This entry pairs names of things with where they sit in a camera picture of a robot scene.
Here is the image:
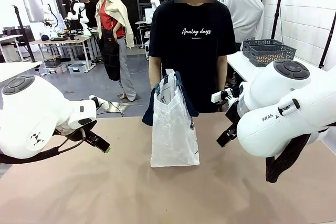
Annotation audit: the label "background workbench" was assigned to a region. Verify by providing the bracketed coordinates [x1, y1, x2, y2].
[30, 35, 99, 71]

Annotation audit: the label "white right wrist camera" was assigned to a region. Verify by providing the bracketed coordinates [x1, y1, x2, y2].
[211, 88, 234, 103]

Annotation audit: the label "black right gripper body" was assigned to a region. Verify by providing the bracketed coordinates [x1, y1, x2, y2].
[225, 98, 240, 130]

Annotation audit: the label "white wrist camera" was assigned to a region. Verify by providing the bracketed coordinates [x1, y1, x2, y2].
[88, 94, 109, 110]
[211, 88, 234, 103]

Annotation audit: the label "clear storage bin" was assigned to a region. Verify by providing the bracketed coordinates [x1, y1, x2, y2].
[67, 62, 89, 74]

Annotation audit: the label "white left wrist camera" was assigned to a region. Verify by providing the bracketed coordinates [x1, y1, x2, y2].
[88, 94, 109, 110]

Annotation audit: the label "black tripod stand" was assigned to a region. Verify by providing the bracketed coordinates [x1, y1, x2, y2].
[12, 4, 36, 62]

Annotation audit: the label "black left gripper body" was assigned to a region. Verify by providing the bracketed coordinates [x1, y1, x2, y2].
[67, 119, 98, 142]

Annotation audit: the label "dark storage crate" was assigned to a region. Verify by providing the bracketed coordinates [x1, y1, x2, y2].
[43, 55, 68, 75]

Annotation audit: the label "person in black t-shirt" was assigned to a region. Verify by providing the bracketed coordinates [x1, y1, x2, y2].
[148, 0, 237, 113]

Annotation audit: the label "person's right forearm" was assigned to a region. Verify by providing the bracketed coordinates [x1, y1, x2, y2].
[149, 55, 161, 89]

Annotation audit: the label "metal floor base plate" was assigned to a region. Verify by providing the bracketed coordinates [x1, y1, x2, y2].
[110, 100, 130, 112]

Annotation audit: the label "white side table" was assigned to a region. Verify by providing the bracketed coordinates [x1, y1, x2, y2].
[227, 50, 336, 83]
[0, 61, 43, 83]

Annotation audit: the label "black slanted pole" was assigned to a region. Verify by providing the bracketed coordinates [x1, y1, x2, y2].
[318, 14, 336, 69]

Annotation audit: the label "left arm black cable sleeve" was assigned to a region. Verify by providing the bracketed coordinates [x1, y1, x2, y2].
[0, 126, 87, 166]

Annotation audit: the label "mannequin with cream jacket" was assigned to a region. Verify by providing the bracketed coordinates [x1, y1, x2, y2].
[94, 0, 137, 103]

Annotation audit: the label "white bag navy handles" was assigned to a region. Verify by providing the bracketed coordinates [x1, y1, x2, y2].
[142, 68, 200, 168]

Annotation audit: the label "person's left forearm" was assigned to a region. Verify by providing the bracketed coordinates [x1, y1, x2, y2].
[218, 55, 228, 91]

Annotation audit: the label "grey wall panel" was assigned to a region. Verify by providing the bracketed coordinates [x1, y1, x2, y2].
[22, 0, 44, 23]

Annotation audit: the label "background person in black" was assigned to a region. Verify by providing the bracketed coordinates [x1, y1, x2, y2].
[79, 0, 97, 28]

